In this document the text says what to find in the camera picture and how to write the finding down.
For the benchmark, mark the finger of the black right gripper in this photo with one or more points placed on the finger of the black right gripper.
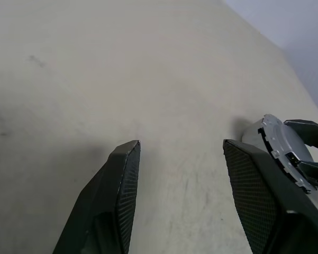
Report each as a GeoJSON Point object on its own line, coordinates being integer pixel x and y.
{"type": "Point", "coordinates": [310, 132]}
{"type": "Point", "coordinates": [316, 173]}

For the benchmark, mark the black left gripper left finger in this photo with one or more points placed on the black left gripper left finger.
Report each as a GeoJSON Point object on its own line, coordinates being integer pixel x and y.
{"type": "Point", "coordinates": [108, 201]}

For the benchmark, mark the round grey motor housing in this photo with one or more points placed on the round grey motor housing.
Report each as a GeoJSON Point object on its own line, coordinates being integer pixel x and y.
{"type": "Point", "coordinates": [276, 137]}

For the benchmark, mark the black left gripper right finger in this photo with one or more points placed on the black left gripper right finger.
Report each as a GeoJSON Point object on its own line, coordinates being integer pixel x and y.
{"type": "Point", "coordinates": [267, 201]}

